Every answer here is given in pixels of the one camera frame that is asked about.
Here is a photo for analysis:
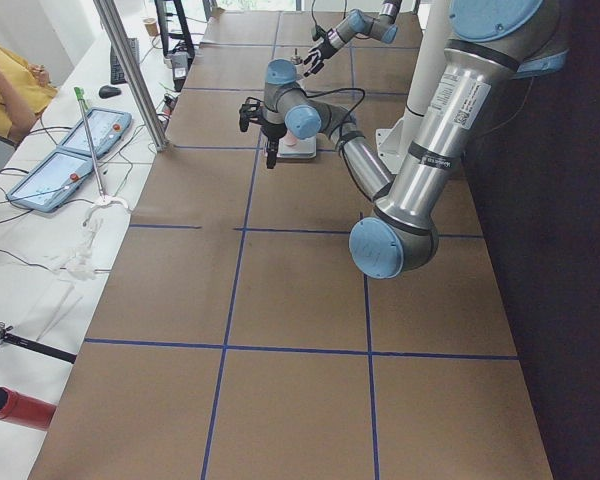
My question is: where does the blue teach pendant far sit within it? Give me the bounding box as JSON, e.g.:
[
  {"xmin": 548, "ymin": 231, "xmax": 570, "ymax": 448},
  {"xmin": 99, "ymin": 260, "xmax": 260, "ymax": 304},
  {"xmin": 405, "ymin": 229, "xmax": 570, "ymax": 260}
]
[{"xmin": 58, "ymin": 107, "xmax": 132, "ymax": 159}]

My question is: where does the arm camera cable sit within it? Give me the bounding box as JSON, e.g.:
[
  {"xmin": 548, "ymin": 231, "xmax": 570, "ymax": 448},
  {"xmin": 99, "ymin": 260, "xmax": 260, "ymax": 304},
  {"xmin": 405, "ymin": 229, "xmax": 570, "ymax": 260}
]
[{"xmin": 299, "ymin": 87, "xmax": 367, "ymax": 146}]

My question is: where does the aluminium frame post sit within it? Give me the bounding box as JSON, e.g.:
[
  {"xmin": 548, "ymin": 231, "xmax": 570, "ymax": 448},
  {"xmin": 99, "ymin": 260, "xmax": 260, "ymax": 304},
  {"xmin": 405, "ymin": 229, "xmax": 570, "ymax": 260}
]
[{"xmin": 93, "ymin": 0, "xmax": 168, "ymax": 152}]

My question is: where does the black keyboard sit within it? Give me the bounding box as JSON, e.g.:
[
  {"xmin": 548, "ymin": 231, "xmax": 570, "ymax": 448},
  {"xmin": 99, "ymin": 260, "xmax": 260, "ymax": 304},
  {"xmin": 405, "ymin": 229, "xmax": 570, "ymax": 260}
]
[{"xmin": 109, "ymin": 37, "xmax": 141, "ymax": 85}]

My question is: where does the red cylinder bottle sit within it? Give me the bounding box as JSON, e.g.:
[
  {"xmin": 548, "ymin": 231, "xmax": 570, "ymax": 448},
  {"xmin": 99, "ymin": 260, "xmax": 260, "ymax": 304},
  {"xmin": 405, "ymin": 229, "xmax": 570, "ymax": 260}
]
[{"xmin": 0, "ymin": 387, "xmax": 56, "ymax": 431}]

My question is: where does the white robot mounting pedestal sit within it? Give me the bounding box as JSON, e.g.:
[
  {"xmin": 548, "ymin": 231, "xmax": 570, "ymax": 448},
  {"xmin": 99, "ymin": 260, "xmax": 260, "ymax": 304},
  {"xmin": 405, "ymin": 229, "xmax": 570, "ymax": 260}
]
[{"xmin": 376, "ymin": 0, "xmax": 451, "ymax": 174}]

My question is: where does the metal rod green tip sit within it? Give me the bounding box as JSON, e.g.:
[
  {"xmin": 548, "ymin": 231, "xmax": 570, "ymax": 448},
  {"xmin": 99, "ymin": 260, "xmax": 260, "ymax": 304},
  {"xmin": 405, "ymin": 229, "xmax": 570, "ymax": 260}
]
[{"xmin": 73, "ymin": 86, "xmax": 106, "ymax": 201}]

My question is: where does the blue teach pendant near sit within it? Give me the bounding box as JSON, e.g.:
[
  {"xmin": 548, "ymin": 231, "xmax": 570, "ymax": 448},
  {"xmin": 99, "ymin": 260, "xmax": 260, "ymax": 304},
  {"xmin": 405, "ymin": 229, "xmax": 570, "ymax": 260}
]
[{"xmin": 6, "ymin": 149, "xmax": 93, "ymax": 213}]

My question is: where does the black braided camera cable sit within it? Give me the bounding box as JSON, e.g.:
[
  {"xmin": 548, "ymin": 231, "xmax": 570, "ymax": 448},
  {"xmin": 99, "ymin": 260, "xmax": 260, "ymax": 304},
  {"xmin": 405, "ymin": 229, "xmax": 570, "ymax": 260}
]
[{"xmin": 309, "ymin": 0, "xmax": 331, "ymax": 44}]

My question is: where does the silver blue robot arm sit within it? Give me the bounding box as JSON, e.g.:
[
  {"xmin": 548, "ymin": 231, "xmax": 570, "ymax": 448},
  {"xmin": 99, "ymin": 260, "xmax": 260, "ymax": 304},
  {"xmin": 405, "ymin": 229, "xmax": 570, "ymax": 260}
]
[
  {"xmin": 303, "ymin": 0, "xmax": 402, "ymax": 77},
  {"xmin": 240, "ymin": 1, "xmax": 572, "ymax": 279}
]

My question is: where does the silver digital kitchen scale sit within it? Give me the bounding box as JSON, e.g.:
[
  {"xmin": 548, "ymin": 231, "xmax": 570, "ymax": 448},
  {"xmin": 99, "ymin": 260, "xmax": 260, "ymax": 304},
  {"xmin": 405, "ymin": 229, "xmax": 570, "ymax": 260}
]
[{"xmin": 277, "ymin": 137, "xmax": 317, "ymax": 161}]

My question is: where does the blue teach pendant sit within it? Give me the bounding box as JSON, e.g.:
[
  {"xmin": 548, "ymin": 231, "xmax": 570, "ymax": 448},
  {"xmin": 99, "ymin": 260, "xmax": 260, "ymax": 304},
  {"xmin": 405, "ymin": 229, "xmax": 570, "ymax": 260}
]
[
  {"xmin": 6, "ymin": 149, "xmax": 93, "ymax": 213},
  {"xmin": 58, "ymin": 107, "xmax": 132, "ymax": 159}
]

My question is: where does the pink plastic cup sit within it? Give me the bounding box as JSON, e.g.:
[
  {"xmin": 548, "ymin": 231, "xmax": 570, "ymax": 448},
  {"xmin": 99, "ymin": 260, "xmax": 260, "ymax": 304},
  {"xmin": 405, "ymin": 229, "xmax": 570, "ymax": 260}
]
[{"xmin": 283, "ymin": 131, "xmax": 298, "ymax": 146}]

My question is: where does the black computer mouse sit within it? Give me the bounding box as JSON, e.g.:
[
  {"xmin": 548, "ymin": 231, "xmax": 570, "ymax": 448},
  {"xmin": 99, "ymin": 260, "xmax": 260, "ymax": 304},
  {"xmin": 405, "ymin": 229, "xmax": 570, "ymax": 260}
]
[{"xmin": 98, "ymin": 85, "xmax": 121, "ymax": 99}]

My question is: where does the black tripod stand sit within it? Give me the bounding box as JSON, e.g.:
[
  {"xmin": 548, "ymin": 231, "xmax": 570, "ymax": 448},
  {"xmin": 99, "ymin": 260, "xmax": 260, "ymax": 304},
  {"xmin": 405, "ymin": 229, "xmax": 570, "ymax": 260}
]
[{"xmin": 0, "ymin": 322, "xmax": 77, "ymax": 364}]

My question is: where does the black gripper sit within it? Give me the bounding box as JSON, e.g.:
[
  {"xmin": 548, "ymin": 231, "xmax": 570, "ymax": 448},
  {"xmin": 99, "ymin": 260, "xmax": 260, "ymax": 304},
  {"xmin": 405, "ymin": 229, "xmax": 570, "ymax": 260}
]
[
  {"xmin": 261, "ymin": 120, "xmax": 285, "ymax": 169},
  {"xmin": 303, "ymin": 37, "xmax": 336, "ymax": 76}
]

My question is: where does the person in yellow shirt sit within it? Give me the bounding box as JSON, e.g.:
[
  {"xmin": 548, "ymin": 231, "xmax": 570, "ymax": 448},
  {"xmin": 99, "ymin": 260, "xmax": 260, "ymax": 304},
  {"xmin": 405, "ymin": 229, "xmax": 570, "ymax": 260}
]
[{"xmin": 0, "ymin": 46, "xmax": 57, "ymax": 146}]

